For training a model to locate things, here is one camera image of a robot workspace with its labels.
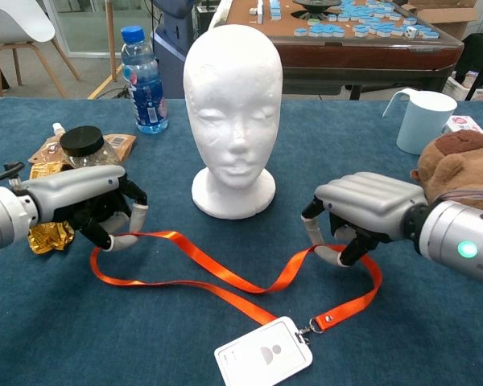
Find wooden pole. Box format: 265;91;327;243
104;0;118;83

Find blue capped water bottle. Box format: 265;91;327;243
120;25;169;135

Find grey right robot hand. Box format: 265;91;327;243
300;171;427;268

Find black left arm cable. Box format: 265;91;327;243
0;161;25;188

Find coloured wire bundle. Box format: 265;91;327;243
438;186;483;203

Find black round table dial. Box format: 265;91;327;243
291;0;342;20

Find white foam mannequin head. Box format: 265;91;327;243
183;23;283;220

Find white badge with orange lanyard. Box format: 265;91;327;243
89;230;383;386

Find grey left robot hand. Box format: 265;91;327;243
22;163;149;253

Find white printed box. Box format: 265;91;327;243
442;70;480;101

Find brown capybara plush toy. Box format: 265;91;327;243
410;129;483;210

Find white chair with wooden legs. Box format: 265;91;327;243
0;0;81;99

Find cardboard box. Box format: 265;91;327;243
402;0;479;41

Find blue table cloth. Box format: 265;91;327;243
0;97;483;386

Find brown mahjong table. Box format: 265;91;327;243
224;0;465;101

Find blue machine housing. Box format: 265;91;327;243
151;0;198;100

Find glass jar with black lid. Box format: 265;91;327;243
59;125;122;168

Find brown spout pouch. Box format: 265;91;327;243
27;122;138;165

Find gold foil snack package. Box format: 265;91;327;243
27;162;76;256

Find white toothpaste box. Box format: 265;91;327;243
441;115;483;136

